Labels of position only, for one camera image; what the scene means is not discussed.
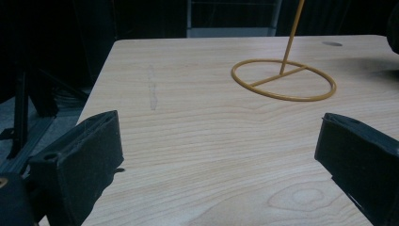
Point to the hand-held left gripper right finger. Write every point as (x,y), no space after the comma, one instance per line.
(360,160)

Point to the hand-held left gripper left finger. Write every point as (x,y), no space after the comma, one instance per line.
(78,163)

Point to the dark rounded object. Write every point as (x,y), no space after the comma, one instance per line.
(393,28)

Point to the black metal stand frame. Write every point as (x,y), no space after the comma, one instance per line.
(22,125)

